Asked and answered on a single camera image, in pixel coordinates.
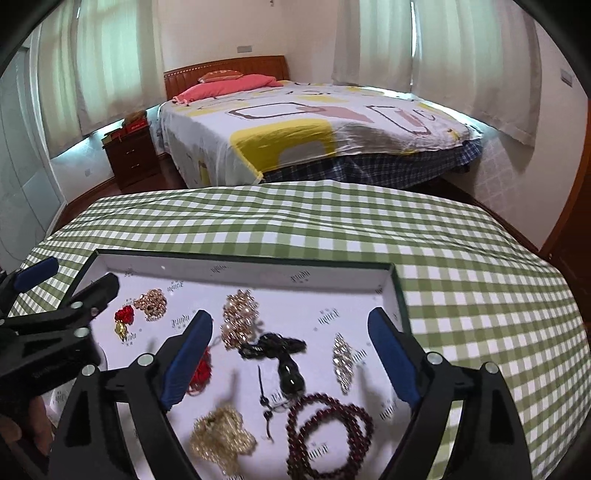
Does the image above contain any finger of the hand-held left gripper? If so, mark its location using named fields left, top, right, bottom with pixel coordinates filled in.
left=7, top=272, right=121, bottom=345
left=0, top=257, right=60, bottom=319

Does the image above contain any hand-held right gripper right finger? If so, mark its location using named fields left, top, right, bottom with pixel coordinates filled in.
left=367, top=308, right=543, bottom=480

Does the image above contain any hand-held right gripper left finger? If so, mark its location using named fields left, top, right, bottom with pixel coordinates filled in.
left=48, top=309, right=215, bottom=480

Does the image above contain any black bead gourd necklace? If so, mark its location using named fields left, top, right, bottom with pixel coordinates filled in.
left=238, top=333, right=308, bottom=444

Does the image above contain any white printed box tray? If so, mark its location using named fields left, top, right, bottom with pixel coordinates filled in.
left=14, top=249, right=411, bottom=480

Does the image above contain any person's left hand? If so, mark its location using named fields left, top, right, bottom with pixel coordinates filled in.
left=0, top=399, right=52, bottom=460

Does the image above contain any red and gold charm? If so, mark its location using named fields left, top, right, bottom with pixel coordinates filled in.
left=113, top=305, right=137, bottom=344

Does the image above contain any crystal brooch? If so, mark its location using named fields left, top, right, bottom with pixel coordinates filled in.
left=332, top=332, right=358, bottom=395

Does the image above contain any frosted glass wardrobe door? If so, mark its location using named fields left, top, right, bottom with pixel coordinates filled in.
left=0, top=28, right=65, bottom=273

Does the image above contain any green checked tablecloth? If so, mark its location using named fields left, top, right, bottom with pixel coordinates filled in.
left=0, top=180, right=589, bottom=480

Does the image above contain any dark wooden nightstand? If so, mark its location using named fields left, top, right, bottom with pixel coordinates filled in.
left=102, top=124, right=160, bottom=190

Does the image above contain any white sheer curtain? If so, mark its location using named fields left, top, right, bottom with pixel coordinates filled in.
left=76, top=0, right=167, bottom=134
left=37, top=0, right=84, bottom=153
left=332, top=0, right=414, bottom=90
left=411, top=0, right=543, bottom=146

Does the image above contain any blue plaid bed sheet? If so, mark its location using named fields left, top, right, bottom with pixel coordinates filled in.
left=259, top=141, right=483, bottom=190

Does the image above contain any wooden door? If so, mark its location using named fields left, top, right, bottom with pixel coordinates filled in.
left=540, top=97, right=591, bottom=296

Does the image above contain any pink pillow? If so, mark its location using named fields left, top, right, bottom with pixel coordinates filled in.
left=172, top=74, right=282, bottom=106

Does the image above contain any orange patterned pillow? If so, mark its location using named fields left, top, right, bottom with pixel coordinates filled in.
left=199, top=69, right=243, bottom=84

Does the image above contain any bed with patterned cover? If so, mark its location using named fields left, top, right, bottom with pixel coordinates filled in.
left=159, top=82, right=481, bottom=188

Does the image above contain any wooden headboard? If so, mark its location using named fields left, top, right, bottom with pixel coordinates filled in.
left=164, top=55, right=291, bottom=100

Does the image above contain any red bead string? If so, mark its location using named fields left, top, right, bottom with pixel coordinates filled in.
left=187, top=346, right=214, bottom=395

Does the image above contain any rose gold chain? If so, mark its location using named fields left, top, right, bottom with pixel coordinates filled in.
left=134, top=288, right=168, bottom=321

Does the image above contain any rose gold bracelet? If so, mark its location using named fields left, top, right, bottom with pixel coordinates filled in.
left=221, top=290, right=262, bottom=352

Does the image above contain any gold chain pile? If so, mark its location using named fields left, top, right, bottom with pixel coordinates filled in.
left=190, top=405, right=258, bottom=476

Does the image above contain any dark red bead bracelet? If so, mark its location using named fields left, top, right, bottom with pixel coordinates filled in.
left=285, top=392, right=375, bottom=480

